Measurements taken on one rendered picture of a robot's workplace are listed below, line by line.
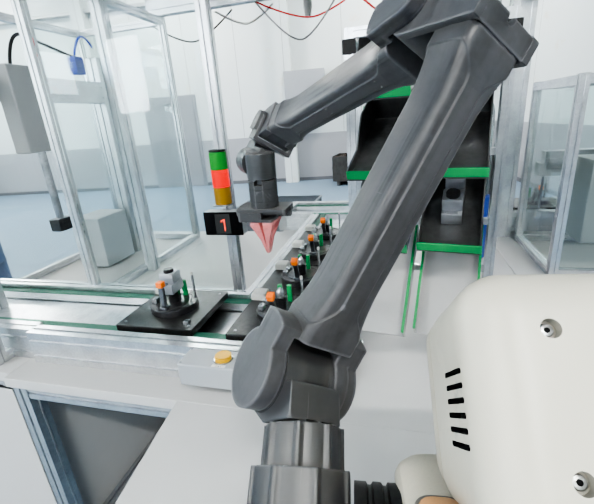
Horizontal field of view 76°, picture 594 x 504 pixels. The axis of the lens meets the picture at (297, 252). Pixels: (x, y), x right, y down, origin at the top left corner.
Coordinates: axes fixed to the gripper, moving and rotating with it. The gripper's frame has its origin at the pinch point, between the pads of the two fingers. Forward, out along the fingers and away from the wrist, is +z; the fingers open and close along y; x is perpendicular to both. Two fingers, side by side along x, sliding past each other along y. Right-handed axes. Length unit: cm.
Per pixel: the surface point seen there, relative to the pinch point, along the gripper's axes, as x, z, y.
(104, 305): -26, 33, 72
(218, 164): -28.9, -13.8, 23.1
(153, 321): -9.6, 26.7, 40.3
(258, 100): -839, -52, 297
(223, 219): -28.2, 2.0, 23.6
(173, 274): -17.8, 15.6, 36.7
